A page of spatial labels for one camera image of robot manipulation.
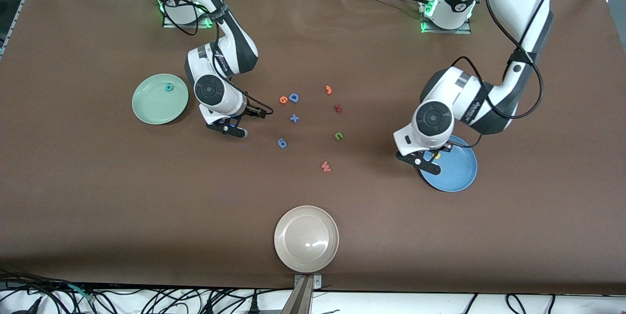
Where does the light green plate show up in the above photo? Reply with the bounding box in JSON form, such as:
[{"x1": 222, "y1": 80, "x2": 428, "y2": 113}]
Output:
[{"x1": 132, "y1": 73, "x2": 189, "y2": 125}]

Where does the black cable connector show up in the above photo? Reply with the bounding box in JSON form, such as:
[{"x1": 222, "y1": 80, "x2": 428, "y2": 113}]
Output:
[{"x1": 10, "y1": 297, "x2": 42, "y2": 314}]

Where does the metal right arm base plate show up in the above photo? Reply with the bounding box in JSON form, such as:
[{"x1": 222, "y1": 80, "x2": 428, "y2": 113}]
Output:
[{"x1": 162, "y1": 8, "x2": 216, "y2": 28}]

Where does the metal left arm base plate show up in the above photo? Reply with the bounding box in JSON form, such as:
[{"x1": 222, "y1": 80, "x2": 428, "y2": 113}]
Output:
[{"x1": 420, "y1": 0, "x2": 472, "y2": 35}]

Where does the beige plate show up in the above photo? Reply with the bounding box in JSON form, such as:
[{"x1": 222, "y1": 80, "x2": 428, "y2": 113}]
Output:
[{"x1": 274, "y1": 205, "x2": 339, "y2": 273}]

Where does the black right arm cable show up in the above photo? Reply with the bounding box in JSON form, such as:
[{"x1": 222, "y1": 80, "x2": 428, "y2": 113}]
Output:
[{"x1": 160, "y1": 0, "x2": 274, "y2": 115}]

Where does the grey metal camera mount post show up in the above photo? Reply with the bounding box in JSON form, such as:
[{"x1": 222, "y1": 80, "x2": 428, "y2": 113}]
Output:
[{"x1": 281, "y1": 274, "x2": 323, "y2": 314}]

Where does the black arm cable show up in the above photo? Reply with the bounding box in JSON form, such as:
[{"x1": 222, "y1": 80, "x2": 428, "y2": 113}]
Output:
[
  {"x1": 160, "y1": 0, "x2": 274, "y2": 115},
  {"x1": 450, "y1": 0, "x2": 544, "y2": 149}
]

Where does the blue plate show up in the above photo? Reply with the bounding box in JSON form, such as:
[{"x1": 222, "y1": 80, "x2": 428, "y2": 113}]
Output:
[{"x1": 421, "y1": 134, "x2": 478, "y2": 193}]

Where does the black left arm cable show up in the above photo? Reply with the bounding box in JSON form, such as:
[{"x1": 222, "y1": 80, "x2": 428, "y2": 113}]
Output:
[{"x1": 450, "y1": 0, "x2": 544, "y2": 149}]

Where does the teal cable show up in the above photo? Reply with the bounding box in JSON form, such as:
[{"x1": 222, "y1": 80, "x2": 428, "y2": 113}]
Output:
[{"x1": 66, "y1": 282, "x2": 96, "y2": 302}]

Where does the grey table side rail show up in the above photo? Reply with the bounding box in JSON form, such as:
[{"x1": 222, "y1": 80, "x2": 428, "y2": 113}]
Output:
[{"x1": 0, "y1": 0, "x2": 31, "y2": 60}]

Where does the brown table cover sheet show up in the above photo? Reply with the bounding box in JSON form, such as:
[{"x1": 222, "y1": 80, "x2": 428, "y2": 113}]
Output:
[{"x1": 0, "y1": 0, "x2": 626, "y2": 296}]

